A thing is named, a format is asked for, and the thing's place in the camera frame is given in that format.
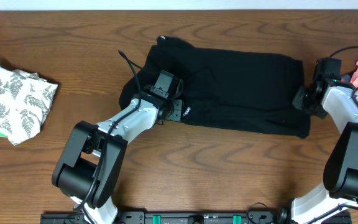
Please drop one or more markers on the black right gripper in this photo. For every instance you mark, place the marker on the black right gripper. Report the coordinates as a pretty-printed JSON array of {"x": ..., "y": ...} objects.
[{"x": 298, "y": 102}]

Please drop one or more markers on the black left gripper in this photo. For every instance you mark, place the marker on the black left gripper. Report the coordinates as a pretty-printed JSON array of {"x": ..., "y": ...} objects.
[{"x": 178, "y": 112}]

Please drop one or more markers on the black t-shirt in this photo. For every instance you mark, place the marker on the black t-shirt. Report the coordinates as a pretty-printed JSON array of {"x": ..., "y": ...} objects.
[{"x": 227, "y": 89}]

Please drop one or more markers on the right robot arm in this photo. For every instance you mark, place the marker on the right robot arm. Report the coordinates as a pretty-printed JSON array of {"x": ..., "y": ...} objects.
[{"x": 339, "y": 188}]

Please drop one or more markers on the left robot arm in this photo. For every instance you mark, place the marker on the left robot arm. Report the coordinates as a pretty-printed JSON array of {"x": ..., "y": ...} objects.
[{"x": 89, "y": 166}]

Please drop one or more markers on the white fern-print fabric bag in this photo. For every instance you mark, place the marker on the white fern-print fabric bag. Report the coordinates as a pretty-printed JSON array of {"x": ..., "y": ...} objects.
[{"x": 25, "y": 102}]

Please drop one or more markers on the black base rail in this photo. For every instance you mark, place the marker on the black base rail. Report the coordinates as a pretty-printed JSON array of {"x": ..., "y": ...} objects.
[{"x": 142, "y": 217}]

